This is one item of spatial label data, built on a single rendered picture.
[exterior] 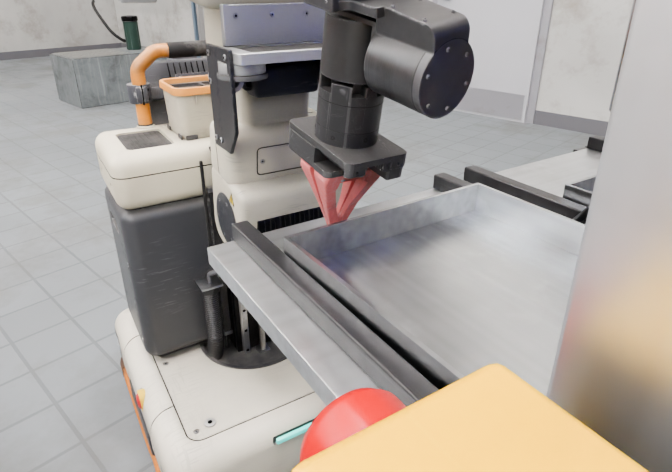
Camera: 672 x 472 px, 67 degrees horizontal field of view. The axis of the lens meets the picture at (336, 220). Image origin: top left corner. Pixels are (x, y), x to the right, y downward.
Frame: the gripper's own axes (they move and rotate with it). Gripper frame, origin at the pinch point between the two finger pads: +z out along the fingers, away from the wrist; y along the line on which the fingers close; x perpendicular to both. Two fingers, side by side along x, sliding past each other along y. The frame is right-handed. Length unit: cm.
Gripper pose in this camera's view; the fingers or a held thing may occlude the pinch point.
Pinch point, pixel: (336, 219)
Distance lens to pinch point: 51.2
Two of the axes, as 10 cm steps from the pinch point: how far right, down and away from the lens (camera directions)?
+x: 8.3, -2.3, 5.1
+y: 5.5, 5.0, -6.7
